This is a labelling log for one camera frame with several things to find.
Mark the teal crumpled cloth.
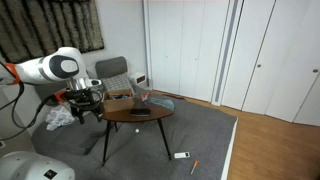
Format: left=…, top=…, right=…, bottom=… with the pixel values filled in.
left=148, top=96, right=176, bottom=113

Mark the grey plaid pillow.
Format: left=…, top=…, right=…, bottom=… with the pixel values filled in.
left=100, top=73, right=135, bottom=95

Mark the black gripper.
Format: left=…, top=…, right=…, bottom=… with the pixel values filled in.
left=64, top=87, right=104, bottom=125

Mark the small white remote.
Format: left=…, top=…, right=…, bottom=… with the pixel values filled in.
left=173, top=151, right=191, bottom=160

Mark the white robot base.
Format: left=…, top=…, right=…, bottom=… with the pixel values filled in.
left=0, top=150, right=76, bottom=180

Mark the grey carpet rug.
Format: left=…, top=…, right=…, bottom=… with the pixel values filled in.
left=31, top=88, right=238, bottom=180

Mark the open cardboard box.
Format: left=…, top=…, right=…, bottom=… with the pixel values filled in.
left=102, top=88, right=136, bottom=113

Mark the white closet door set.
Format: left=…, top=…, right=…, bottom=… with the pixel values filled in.
left=221, top=0, right=320, bottom=128
left=148, top=0, right=231, bottom=103

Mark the orange handled screwdriver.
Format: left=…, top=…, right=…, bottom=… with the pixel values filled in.
left=190, top=160, right=199, bottom=176

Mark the grey upholstered chair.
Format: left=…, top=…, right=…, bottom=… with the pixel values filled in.
left=94, top=55, right=130, bottom=80

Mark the black glasses case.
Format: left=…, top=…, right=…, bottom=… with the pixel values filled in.
left=129, top=108, right=152, bottom=118

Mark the white plastic bag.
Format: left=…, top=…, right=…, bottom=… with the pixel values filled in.
left=45, top=102, right=81, bottom=132

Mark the round wooden black-legged table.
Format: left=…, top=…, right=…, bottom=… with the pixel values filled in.
left=99, top=98, right=175, bottom=168

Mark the dark patterned window blind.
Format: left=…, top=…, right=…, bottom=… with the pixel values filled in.
left=0, top=0, right=105, bottom=64

